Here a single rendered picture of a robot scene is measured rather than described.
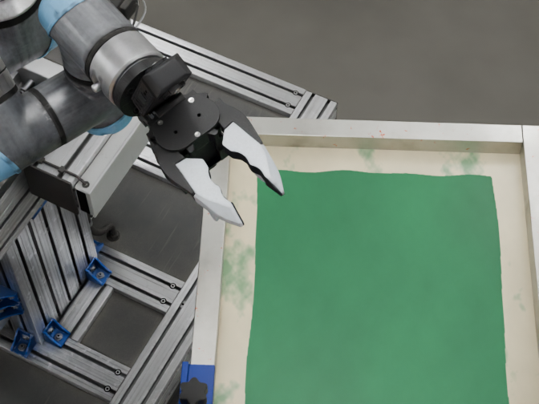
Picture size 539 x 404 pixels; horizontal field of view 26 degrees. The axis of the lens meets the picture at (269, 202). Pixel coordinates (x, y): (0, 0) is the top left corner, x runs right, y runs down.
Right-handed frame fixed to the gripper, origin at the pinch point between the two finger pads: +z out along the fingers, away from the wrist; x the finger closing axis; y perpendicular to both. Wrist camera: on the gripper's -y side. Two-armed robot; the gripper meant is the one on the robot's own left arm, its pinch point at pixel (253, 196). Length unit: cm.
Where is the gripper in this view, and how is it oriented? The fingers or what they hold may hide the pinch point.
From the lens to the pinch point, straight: 115.0
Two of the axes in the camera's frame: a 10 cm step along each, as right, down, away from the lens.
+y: 1.0, 4.6, 8.8
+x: -7.7, 5.9, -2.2
